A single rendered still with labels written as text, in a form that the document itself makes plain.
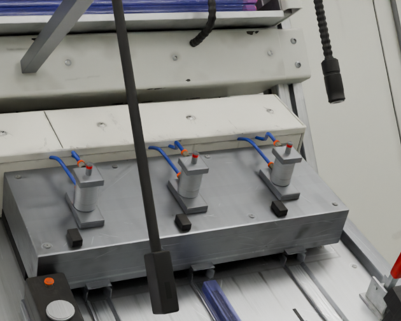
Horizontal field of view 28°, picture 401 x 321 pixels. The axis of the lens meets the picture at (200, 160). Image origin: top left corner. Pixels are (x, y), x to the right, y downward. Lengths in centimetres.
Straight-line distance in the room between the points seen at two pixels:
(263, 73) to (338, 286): 30
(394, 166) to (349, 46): 47
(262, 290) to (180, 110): 24
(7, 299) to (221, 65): 40
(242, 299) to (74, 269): 17
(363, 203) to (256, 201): 206
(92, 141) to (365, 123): 217
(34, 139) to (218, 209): 20
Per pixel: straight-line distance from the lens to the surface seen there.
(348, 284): 87
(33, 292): 72
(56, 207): 79
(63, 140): 85
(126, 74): 61
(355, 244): 91
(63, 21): 74
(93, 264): 76
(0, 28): 89
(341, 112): 291
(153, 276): 58
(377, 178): 294
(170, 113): 93
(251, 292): 82
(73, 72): 92
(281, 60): 103
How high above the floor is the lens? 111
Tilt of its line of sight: 7 degrees up
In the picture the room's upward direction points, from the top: 9 degrees counter-clockwise
